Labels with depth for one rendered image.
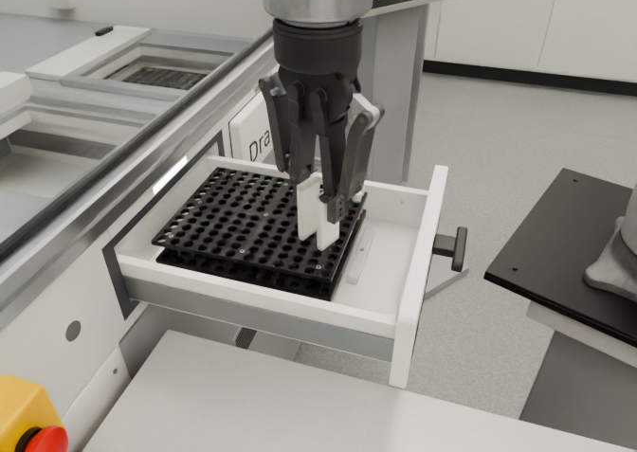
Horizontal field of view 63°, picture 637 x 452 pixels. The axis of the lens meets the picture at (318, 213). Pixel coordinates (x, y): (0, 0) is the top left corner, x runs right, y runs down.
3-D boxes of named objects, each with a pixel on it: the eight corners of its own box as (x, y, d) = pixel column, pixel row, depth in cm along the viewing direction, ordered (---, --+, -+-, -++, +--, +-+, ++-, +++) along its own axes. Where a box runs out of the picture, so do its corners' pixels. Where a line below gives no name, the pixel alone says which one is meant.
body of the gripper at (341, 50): (386, 13, 43) (378, 116, 48) (308, -4, 47) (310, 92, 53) (328, 35, 38) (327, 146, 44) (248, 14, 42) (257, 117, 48)
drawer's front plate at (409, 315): (438, 228, 76) (448, 164, 70) (405, 391, 54) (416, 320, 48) (426, 226, 77) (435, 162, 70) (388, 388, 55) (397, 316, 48)
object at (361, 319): (425, 225, 75) (430, 189, 71) (391, 366, 55) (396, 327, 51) (178, 180, 84) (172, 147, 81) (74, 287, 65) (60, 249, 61)
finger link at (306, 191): (300, 188, 52) (296, 185, 53) (302, 242, 56) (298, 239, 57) (320, 175, 54) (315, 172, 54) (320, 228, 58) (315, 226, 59)
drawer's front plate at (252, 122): (300, 111, 108) (300, 60, 102) (245, 184, 86) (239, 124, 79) (293, 110, 109) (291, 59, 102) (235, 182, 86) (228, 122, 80)
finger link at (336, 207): (336, 173, 51) (360, 184, 50) (335, 214, 54) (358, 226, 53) (326, 179, 50) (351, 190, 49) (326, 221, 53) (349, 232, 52)
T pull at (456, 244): (466, 234, 63) (468, 225, 62) (461, 275, 57) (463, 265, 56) (436, 228, 63) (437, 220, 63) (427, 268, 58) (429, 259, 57)
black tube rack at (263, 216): (365, 229, 73) (367, 191, 70) (330, 319, 60) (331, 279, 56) (222, 203, 79) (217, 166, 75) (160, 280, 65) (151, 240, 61)
